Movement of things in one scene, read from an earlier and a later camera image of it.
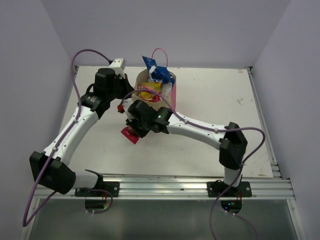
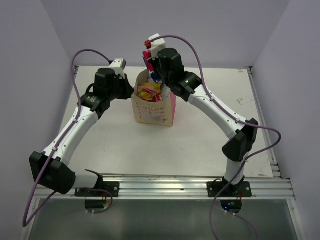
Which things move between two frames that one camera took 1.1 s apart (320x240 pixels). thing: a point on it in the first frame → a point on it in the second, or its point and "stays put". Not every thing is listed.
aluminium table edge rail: [263, 186] stays put
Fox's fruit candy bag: [149, 91] stays put
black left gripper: [127, 87] stays put
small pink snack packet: [129, 133] → [147, 55]
